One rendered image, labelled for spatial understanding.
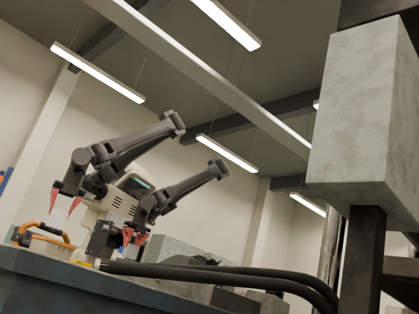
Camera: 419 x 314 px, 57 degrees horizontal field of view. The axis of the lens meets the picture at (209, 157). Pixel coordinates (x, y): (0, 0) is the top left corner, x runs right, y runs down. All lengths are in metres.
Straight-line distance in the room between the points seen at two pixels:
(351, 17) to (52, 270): 1.25
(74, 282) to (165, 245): 6.67
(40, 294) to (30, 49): 6.86
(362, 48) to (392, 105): 0.18
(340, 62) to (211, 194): 7.93
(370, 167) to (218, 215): 8.17
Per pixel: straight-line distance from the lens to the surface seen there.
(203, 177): 1.79
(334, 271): 1.14
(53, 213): 1.27
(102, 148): 1.33
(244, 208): 9.46
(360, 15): 1.51
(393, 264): 1.15
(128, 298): 0.81
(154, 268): 0.92
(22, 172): 6.61
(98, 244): 1.78
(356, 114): 0.85
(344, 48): 0.98
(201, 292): 1.20
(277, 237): 10.36
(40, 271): 0.70
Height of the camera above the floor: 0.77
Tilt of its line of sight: 22 degrees up
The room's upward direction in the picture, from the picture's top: 16 degrees clockwise
